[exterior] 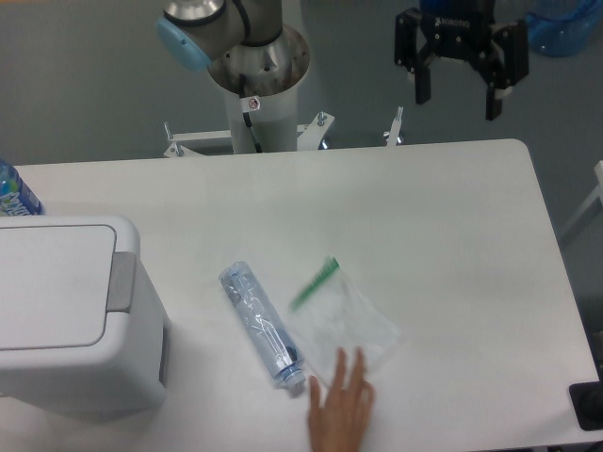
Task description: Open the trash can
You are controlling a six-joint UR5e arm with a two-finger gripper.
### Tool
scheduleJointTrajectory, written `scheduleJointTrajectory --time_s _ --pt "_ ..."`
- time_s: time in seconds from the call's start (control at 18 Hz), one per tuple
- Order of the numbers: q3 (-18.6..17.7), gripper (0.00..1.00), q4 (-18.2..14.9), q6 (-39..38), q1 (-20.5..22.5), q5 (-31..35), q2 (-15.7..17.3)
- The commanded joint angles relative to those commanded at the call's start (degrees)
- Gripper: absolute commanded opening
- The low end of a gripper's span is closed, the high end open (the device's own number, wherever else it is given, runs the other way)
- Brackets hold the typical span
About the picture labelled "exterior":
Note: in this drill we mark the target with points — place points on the black device at edge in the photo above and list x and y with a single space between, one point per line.
587 402

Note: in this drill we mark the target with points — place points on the blue label water bottle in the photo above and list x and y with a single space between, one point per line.
17 199

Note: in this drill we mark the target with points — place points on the bare human hand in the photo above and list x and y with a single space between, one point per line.
341 421

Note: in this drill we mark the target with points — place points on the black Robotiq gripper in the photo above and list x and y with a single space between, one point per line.
462 30

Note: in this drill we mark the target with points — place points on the white frame at right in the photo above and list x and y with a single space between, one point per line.
587 211

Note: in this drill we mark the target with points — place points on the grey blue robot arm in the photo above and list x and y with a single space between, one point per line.
198 33

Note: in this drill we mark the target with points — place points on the large blue water jug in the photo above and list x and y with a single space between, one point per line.
561 28

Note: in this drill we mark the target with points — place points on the clear empty plastic bottle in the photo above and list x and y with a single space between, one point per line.
265 328

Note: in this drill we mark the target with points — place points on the clear green zip bag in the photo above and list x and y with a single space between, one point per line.
331 313

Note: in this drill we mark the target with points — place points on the white trash can lid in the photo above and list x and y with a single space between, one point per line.
60 282

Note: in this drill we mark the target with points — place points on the white plastic trash can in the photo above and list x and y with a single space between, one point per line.
124 372

